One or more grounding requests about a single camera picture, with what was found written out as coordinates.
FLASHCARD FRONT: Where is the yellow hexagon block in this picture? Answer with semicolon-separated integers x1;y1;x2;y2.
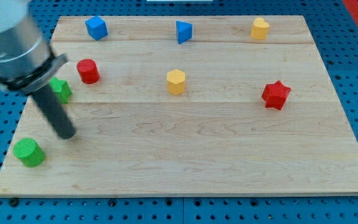
167;69;186;95

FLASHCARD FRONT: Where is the blue cube block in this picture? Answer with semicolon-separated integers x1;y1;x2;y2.
85;16;108;40

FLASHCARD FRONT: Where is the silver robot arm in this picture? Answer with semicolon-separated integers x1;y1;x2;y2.
0;0;76;139

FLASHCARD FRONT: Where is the green star block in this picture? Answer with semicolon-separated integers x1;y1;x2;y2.
49;77;72;104

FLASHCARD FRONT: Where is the green cylinder block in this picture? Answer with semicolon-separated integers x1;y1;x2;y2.
13;138;45;167

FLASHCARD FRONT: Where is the wooden board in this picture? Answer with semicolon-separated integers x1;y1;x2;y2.
0;16;358;198

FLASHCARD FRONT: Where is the blue triangle block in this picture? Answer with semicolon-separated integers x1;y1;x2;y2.
175;21;193;44

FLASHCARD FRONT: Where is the red cylinder block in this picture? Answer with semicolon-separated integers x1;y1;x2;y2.
76;58;100;84

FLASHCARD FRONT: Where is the yellow heart block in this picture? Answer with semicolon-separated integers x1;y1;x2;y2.
250;17;270;40

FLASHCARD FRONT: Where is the red star block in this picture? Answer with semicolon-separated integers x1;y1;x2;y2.
262;80;291;110

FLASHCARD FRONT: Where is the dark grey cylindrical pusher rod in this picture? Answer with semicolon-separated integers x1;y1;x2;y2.
31;84;76;139

